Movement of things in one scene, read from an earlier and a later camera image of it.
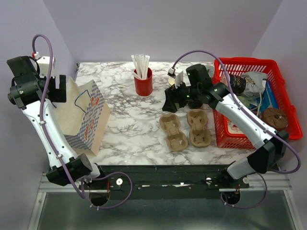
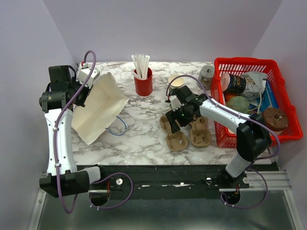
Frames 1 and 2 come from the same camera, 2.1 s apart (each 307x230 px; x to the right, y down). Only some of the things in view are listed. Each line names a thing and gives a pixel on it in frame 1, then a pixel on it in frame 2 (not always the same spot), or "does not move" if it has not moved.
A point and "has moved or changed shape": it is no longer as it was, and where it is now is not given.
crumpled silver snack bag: (255, 83) does not move
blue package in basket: (268, 99) does not move
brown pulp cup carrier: (176, 140) does not move
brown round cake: (275, 118) does not move
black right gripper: (172, 95) to (174, 128)
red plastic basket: (228, 66) does not move
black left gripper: (58, 94) to (81, 102)
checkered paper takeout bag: (84, 117) has moved or changed shape
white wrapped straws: (141, 62) does not move
